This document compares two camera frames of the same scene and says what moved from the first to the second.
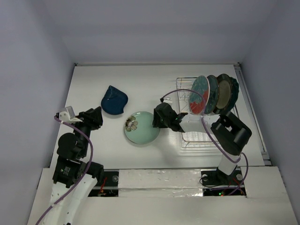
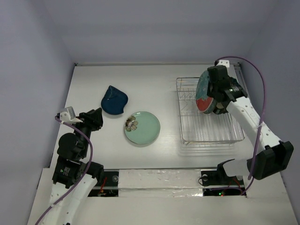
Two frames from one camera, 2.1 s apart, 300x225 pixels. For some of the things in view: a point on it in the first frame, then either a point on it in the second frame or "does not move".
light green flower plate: (138, 128) does not move
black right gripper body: (161, 117) to (213, 93)
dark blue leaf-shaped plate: (114, 101) does not move
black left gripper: (93, 117) does not move
